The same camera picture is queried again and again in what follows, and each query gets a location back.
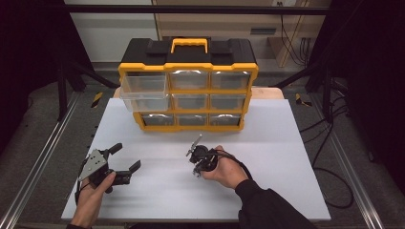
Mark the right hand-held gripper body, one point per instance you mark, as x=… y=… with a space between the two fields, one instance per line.
x=205 y=157

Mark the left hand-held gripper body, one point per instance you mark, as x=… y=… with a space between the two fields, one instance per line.
x=94 y=165

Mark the clear plastic organizer drawer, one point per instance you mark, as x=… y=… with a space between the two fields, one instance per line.
x=144 y=93

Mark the yellow black organizer cabinet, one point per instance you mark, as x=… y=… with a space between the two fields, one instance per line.
x=187 y=52

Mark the person's right hand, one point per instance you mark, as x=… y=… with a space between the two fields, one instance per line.
x=227 y=171

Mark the person's left hand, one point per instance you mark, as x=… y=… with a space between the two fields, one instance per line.
x=90 y=200

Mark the grid of clear drawers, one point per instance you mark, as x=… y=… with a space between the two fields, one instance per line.
x=194 y=102

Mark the light wooden board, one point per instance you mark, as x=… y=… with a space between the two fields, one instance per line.
x=267 y=93

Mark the black curtain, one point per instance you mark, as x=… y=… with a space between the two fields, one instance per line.
x=28 y=63
x=375 y=79

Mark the aluminium rail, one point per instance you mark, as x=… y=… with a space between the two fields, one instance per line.
x=350 y=165
x=38 y=159

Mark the black frame strut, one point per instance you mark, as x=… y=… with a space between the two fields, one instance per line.
x=62 y=95
x=326 y=95

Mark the black horizontal frame bar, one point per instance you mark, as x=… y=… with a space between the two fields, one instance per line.
x=127 y=9

